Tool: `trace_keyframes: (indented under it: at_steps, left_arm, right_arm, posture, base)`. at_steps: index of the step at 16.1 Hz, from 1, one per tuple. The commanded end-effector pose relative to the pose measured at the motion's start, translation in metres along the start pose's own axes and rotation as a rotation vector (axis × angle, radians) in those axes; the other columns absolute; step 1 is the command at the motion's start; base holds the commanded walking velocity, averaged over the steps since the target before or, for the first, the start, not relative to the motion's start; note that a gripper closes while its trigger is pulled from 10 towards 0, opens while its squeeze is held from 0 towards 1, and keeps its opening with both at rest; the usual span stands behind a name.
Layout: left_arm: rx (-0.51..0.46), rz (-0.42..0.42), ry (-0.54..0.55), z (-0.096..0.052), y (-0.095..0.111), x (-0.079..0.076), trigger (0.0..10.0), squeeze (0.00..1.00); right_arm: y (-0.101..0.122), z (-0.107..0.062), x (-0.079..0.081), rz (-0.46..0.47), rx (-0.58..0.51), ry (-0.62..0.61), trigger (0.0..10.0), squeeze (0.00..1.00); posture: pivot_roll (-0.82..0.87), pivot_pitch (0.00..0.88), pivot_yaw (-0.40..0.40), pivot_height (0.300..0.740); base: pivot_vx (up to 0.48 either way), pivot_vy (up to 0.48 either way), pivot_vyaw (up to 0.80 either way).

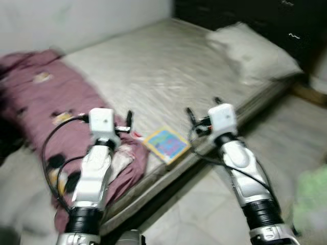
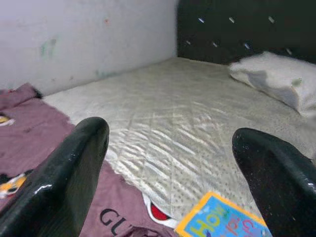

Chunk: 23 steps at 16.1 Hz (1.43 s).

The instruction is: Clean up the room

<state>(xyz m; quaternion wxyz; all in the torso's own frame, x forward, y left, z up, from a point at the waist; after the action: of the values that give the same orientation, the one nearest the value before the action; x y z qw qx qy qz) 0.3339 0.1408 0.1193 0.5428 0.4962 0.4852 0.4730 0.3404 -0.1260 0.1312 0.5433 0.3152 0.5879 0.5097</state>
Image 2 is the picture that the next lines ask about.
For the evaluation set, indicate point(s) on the purple printed blanket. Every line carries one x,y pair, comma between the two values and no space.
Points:
37,123

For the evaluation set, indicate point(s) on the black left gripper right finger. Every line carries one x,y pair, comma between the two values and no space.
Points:
284,187

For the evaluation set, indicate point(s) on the colourful children's book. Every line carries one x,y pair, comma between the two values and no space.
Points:
217,219

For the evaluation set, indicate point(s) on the white quilted mattress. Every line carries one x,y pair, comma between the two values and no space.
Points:
172,111

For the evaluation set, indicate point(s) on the white pillow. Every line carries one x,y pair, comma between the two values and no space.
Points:
276,74

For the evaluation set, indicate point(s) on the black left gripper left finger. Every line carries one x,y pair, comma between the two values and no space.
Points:
54,187

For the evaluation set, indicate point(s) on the black tufted headboard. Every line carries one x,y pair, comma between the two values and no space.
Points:
247,29

